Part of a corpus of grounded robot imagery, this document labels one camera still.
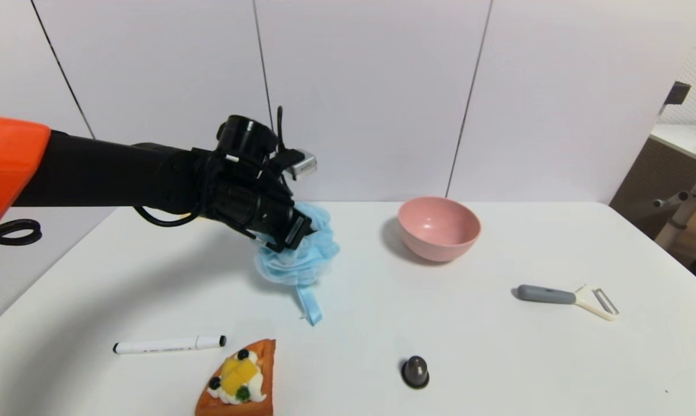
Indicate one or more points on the black box on stand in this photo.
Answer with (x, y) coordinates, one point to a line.
(676, 92)

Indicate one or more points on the dark grey round knob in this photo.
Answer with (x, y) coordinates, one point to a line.
(415, 371)

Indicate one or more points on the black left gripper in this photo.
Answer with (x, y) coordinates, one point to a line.
(295, 230)

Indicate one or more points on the blue mesh bath loofah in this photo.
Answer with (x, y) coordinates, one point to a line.
(307, 254)

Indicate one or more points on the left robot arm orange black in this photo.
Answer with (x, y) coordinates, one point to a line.
(93, 173)

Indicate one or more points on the toy waffle slice with fruit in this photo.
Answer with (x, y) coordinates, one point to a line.
(238, 379)

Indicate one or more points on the white background desk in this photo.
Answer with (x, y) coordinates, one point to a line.
(680, 167)

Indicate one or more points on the pink bowl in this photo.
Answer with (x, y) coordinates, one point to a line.
(439, 227)

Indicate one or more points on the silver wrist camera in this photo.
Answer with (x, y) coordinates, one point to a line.
(300, 164)

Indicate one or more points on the white marker pen black caps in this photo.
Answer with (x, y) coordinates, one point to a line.
(163, 345)

